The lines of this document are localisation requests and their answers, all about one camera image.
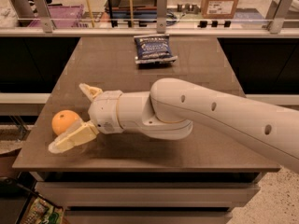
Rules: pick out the purple plastic crate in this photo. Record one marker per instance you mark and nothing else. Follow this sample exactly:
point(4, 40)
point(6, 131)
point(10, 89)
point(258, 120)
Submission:
point(61, 16)

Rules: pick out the left metal rail post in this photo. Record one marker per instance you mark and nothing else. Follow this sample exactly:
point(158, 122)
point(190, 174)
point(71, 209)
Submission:
point(44, 16)

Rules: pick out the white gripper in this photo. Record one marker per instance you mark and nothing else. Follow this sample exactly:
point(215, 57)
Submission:
point(104, 112)

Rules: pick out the cardboard box with label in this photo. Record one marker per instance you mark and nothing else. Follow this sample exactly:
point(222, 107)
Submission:
point(218, 9)

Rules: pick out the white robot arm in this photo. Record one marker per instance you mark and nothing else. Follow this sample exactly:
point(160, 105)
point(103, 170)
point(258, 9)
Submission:
point(169, 109)

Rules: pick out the orange fruit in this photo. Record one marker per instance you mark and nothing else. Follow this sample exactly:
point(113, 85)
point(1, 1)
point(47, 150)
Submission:
point(63, 120)

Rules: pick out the lower white drawer front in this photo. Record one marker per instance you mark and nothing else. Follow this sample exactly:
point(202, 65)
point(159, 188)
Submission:
point(146, 217)

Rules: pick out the blue snack bag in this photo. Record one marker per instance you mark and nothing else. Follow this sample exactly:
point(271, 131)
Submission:
point(153, 49)

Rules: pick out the middle metal rail post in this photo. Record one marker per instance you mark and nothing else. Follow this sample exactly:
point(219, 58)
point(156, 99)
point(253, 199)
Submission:
point(161, 16)

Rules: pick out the right metal rail post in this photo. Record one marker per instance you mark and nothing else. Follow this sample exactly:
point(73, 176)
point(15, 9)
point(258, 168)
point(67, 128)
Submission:
point(276, 24)

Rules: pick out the box of snack packets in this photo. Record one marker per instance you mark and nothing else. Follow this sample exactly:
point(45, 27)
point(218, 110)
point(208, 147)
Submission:
point(40, 211)

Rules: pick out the white drawer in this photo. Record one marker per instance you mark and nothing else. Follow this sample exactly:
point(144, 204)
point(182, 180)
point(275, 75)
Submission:
point(146, 217)
point(77, 194)

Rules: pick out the upper white drawer front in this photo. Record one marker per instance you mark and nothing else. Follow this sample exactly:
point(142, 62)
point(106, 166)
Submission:
point(77, 194)

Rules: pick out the metal rail post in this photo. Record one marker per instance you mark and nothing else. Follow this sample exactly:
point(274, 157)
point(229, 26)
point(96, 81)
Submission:
point(161, 16)
point(276, 24)
point(44, 16)

